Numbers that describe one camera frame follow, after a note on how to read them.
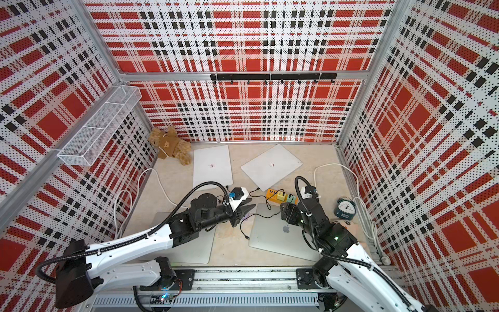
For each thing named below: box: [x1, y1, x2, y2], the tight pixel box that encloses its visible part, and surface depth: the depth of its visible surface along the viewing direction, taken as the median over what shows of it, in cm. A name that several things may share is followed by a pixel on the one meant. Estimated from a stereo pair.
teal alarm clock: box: [333, 196, 357, 225], surface depth 90 cm
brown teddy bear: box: [148, 126, 192, 166], surface depth 113 cm
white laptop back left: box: [192, 144, 233, 189], surface depth 111 cm
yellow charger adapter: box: [276, 191, 287, 202], surface depth 92 cm
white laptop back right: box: [241, 144, 304, 192], surface depth 113 cm
